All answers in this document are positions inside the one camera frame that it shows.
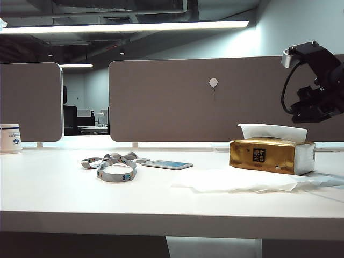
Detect long ceiling light strip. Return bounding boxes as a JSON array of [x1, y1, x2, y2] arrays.
[[0, 20, 249, 35]]

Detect black office chair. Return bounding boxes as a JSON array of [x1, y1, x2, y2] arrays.
[[63, 105, 81, 136]]

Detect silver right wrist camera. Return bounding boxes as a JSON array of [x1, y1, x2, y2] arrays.
[[281, 40, 318, 69]]

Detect dark under-desk panel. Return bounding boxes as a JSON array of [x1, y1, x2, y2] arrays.
[[0, 231, 170, 258], [261, 238, 344, 258]]

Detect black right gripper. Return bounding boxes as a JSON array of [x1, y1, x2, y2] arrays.
[[291, 44, 344, 124]]

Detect golden tissue pack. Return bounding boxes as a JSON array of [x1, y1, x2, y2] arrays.
[[229, 136, 316, 176]]

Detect large flat white tissue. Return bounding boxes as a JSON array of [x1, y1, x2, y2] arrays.
[[171, 171, 344, 194]]

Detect white paper cup blue logo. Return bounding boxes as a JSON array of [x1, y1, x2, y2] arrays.
[[0, 124, 23, 155]]

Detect large grey desk divider panel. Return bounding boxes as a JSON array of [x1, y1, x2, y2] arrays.
[[107, 55, 344, 144]]

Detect grey lanyard colourful letters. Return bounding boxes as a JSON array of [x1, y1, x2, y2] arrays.
[[81, 152, 151, 183]]

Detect black camera cable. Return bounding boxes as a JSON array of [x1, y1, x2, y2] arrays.
[[280, 63, 306, 115]]

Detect background white desk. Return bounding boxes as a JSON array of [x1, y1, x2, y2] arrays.
[[77, 109, 109, 136]]

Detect small grey desk divider panel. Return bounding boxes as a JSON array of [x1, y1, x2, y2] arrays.
[[0, 62, 65, 143]]

